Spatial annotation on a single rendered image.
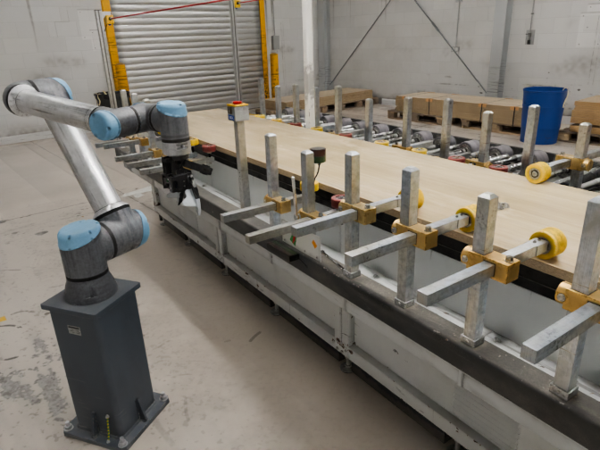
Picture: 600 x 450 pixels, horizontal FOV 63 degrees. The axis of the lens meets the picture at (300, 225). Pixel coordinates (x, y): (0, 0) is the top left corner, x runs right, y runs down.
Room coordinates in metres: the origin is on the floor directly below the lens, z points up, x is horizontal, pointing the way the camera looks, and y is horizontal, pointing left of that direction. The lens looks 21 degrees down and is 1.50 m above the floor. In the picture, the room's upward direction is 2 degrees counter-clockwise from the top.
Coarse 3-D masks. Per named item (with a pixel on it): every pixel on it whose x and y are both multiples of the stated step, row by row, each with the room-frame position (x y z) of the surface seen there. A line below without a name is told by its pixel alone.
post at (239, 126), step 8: (240, 128) 2.14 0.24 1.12; (240, 136) 2.14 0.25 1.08; (240, 144) 2.14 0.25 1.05; (240, 152) 2.13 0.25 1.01; (240, 160) 2.13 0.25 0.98; (240, 168) 2.13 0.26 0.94; (240, 176) 2.14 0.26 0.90; (240, 184) 2.15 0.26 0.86; (248, 184) 2.15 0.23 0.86; (240, 192) 2.15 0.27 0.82; (248, 192) 2.15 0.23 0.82; (240, 200) 2.16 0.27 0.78; (248, 200) 2.15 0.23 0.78
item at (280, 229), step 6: (330, 210) 1.76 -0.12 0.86; (336, 210) 1.76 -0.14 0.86; (288, 222) 1.64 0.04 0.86; (294, 222) 1.64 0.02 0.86; (300, 222) 1.64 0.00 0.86; (270, 228) 1.60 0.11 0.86; (276, 228) 1.60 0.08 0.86; (282, 228) 1.60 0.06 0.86; (288, 228) 1.62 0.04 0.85; (246, 234) 1.55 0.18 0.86; (252, 234) 1.55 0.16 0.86; (258, 234) 1.55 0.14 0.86; (264, 234) 1.56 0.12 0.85; (270, 234) 1.57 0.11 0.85; (276, 234) 1.59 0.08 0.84; (282, 234) 1.60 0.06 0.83; (246, 240) 1.54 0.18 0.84; (252, 240) 1.53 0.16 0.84; (258, 240) 1.55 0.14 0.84
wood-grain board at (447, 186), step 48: (288, 144) 2.80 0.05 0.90; (336, 144) 2.75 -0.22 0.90; (336, 192) 1.91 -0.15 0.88; (384, 192) 1.83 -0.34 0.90; (432, 192) 1.81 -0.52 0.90; (480, 192) 1.79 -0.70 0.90; (528, 192) 1.76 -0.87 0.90; (576, 192) 1.74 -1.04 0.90; (528, 240) 1.32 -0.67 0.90; (576, 240) 1.31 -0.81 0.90
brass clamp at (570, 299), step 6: (564, 282) 0.94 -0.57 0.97; (558, 288) 0.93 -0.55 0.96; (564, 288) 0.92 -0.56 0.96; (570, 288) 0.91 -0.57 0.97; (558, 294) 0.92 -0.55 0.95; (564, 294) 0.91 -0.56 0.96; (570, 294) 0.90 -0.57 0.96; (576, 294) 0.89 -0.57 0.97; (582, 294) 0.88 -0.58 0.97; (594, 294) 0.88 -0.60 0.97; (558, 300) 0.91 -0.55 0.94; (564, 300) 0.91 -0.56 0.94; (570, 300) 0.90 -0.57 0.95; (576, 300) 0.89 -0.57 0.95; (582, 300) 0.88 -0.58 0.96; (588, 300) 0.87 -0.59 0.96; (594, 300) 0.86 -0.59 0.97; (564, 306) 0.91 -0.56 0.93; (570, 306) 0.90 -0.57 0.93; (576, 306) 0.89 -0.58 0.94
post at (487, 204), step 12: (480, 204) 1.11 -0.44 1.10; (492, 204) 1.09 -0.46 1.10; (480, 216) 1.10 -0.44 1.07; (492, 216) 1.10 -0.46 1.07; (480, 228) 1.10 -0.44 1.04; (492, 228) 1.10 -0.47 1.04; (480, 240) 1.10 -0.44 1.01; (492, 240) 1.10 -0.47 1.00; (480, 252) 1.09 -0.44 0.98; (468, 288) 1.11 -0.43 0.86; (480, 288) 1.09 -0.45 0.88; (468, 300) 1.11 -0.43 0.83; (480, 300) 1.09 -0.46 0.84; (468, 312) 1.11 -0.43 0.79; (480, 312) 1.10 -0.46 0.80; (468, 324) 1.11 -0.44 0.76; (480, 324) 1.10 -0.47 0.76; (468, 336) 1.10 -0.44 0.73; (480, 336) 1.10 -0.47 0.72
